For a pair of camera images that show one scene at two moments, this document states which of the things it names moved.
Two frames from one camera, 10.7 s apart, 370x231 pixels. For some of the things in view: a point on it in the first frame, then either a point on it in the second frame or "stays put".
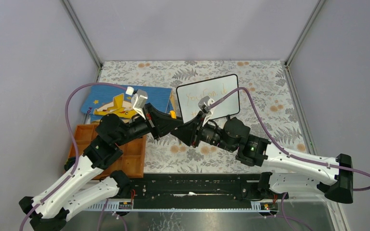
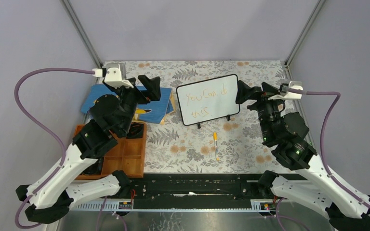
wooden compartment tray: (131, 162) stays put
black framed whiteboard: (189, 95) stays put
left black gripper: (165, 124) to (152, 93)
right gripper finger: (189, 126) to (269, 88)
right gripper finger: (185, 133) to (245, 93)
